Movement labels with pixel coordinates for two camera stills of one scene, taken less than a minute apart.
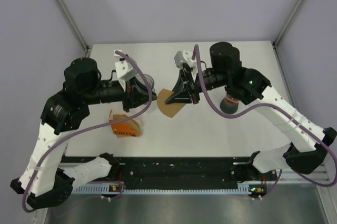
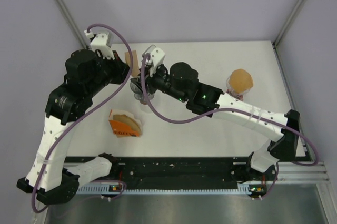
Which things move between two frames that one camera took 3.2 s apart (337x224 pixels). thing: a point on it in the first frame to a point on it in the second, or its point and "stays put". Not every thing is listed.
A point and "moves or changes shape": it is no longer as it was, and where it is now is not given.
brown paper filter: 170,110 moves or changes shape
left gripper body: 128,100 to 112,73
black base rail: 178,170 stays put
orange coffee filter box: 131,128 stays put
